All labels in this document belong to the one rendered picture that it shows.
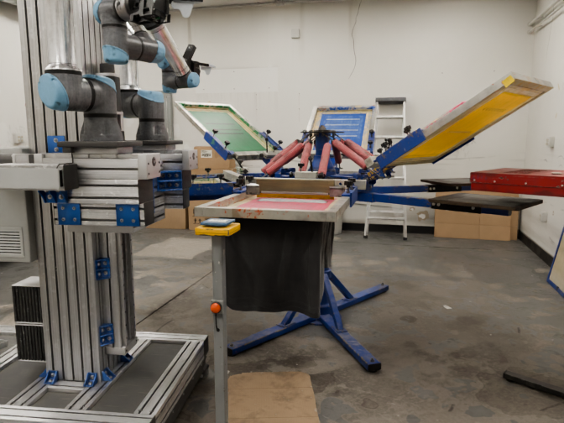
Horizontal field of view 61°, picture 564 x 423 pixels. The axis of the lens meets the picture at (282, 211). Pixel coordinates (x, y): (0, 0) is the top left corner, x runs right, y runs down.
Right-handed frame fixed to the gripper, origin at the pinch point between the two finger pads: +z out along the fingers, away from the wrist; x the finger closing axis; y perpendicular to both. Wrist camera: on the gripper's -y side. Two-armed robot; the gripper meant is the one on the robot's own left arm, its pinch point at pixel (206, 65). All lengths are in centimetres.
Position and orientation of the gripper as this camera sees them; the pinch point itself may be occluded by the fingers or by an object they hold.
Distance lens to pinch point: 290.9
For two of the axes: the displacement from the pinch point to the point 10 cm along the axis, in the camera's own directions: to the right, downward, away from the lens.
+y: -1.2, 9.7, 2.2
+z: 5.1, -1.3, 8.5
